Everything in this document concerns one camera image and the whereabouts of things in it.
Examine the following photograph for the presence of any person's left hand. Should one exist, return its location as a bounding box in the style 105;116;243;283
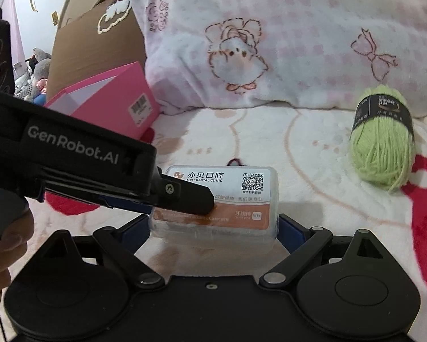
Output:
0;207;35;310

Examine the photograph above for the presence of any pink hanging cloth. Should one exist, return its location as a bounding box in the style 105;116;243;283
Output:
1;0;26;65

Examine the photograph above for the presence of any pink checked pillow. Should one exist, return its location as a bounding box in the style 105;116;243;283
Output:
127;0;427;119

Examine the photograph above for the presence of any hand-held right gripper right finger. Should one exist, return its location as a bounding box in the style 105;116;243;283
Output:
259;213;384;288

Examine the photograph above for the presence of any pink cardboard box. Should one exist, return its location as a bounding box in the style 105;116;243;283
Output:
43;62;161;140

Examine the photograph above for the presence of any brown pillow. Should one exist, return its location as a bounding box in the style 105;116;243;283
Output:
47;0;147;115

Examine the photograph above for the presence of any green yarn ball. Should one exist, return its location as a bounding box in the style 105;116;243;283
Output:
348;83;416;194

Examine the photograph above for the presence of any bear print blanket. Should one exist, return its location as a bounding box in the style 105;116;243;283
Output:
44;106;427;323

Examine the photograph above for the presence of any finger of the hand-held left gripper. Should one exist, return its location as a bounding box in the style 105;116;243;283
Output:
44;185;154;215
150;166;216;219

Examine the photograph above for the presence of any grey plush toy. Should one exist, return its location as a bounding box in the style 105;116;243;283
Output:
24;47;52;105

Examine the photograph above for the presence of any clear plastic floss box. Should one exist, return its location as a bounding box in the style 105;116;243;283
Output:
147;166;280;254

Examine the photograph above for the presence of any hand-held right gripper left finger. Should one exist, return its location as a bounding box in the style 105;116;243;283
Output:
42;214;165;290

